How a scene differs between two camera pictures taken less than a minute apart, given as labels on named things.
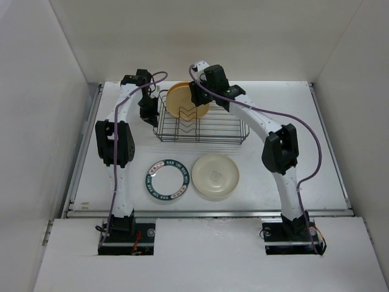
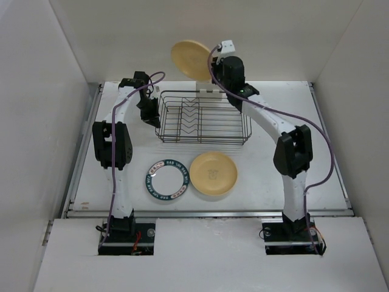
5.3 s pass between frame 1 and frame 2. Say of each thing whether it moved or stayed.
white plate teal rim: stayed
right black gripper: moved
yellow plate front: moved
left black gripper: stayed
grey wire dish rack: stayed
